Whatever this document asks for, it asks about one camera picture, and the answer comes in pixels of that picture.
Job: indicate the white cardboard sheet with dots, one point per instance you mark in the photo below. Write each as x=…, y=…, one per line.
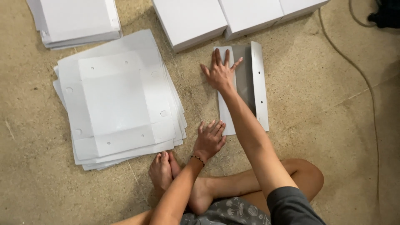
x=261, y=84

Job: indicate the stack of flat cardboard blanks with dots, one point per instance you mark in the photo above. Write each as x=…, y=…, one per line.
x=118, y=103

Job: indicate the person's left foot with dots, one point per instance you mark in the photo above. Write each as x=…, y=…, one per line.
x=161, y=173

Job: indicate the grey patterned shorts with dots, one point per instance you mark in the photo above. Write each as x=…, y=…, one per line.
x=225, y=214

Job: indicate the dark grey shirt sleeve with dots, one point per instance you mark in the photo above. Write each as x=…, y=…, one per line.
x=292, y=207

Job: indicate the person's right hand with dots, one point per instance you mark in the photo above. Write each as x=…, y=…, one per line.
x=222, y=76

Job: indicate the person's right leg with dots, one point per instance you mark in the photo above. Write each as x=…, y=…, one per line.
x=231, y=187

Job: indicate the person's left hand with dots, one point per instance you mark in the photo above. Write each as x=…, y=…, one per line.
x=207, y=142

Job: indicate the person's left thigh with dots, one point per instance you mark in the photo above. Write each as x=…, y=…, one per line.
x=137, y=219

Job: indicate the black bundle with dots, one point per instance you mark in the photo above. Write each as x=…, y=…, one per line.
x=387, y=12

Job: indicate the assembled white cardboard box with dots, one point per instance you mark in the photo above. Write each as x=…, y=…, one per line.
x=253, y=14
x=187, y=18
x=301, y=6

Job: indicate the pile of white folded cartons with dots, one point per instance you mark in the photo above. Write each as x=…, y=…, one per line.
x=76, y=20

